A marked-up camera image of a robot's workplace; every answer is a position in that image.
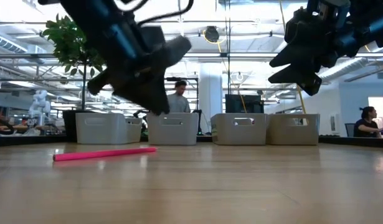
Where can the potted green plant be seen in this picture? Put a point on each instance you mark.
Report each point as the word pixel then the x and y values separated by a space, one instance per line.
pixel 66 46

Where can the light grey plastic bin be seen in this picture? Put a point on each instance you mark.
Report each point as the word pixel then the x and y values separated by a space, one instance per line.
pixel 172 135
pixel 241 135
pixel 292 135
pixel 101 133

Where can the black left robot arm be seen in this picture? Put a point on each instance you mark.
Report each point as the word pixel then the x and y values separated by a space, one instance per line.
pixel 85 15

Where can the person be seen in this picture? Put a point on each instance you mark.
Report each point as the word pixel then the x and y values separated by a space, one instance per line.
pixel 365 127
pixel 178 104

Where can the pink pencil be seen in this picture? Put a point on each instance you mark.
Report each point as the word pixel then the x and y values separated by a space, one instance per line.
pixel 101 154

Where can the black aluminium rig frame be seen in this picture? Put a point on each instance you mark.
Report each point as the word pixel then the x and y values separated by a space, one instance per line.
pixel 23 140

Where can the white humanoid robot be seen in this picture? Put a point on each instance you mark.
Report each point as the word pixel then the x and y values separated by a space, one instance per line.
pixel 40 105

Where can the black metal stand frame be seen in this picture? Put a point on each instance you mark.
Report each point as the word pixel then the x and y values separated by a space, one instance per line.
pixel 191 79

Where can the white wall dispenser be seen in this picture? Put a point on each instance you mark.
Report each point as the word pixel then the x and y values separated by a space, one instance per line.
pixel 334 124

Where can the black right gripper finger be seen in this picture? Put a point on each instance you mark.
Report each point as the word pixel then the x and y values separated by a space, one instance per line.
pixel 303 77
pixel 294 57

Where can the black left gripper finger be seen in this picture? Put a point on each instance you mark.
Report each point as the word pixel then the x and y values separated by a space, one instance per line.
pixel 158 87
pixel 138 95

